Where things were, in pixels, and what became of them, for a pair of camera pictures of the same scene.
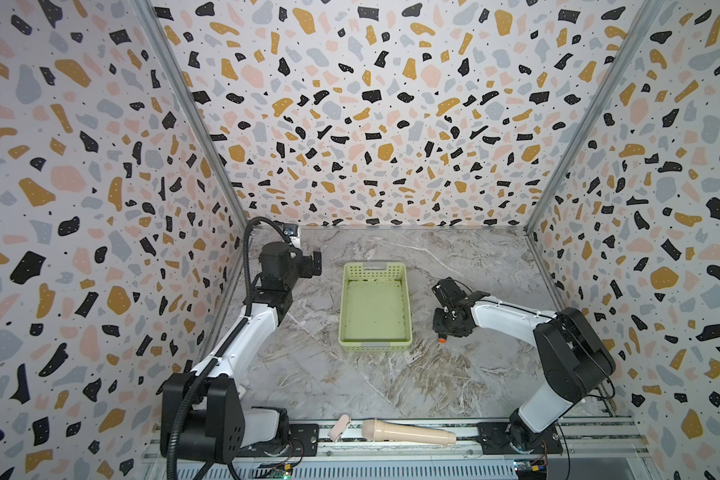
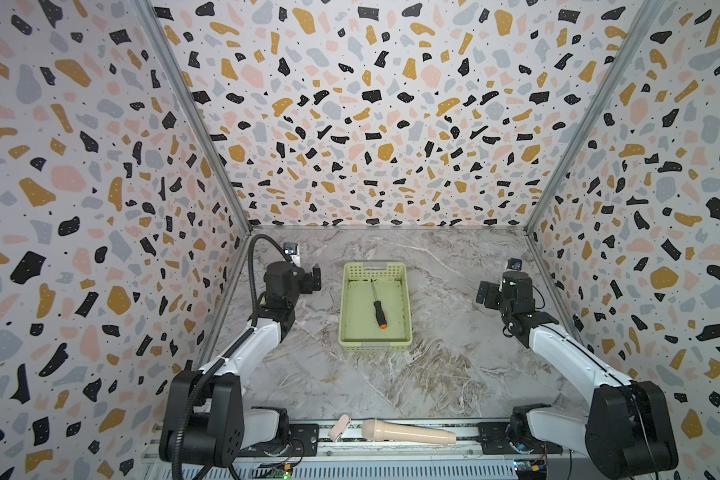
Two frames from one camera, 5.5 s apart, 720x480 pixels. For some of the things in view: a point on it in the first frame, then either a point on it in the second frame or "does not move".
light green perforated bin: x=375 y=309 does not move
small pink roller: x=339 y=427 does not move
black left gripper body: x=302 y=267 -> x=305 y=285
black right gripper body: x=447 y=312 -> x=489 y=293
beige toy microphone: x=379 y=430 does not move
